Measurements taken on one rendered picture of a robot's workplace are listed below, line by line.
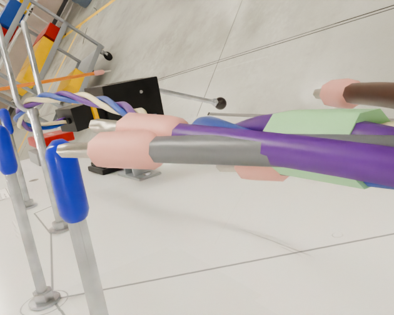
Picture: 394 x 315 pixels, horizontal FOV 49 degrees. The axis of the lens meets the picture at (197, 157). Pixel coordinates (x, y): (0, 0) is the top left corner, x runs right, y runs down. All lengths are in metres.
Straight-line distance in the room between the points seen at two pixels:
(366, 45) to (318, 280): 1.80
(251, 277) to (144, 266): 0.06
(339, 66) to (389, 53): 0.23
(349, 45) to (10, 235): 1.83
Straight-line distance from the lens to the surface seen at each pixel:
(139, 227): 0.29
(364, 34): 2.02
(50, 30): 4.56
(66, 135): 0.59
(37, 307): 0.23
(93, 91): 0.40
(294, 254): 0.22
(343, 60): 2.00
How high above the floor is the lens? 1.25
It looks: 31 degrees down
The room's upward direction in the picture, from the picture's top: 60 degrees counter-clockwise
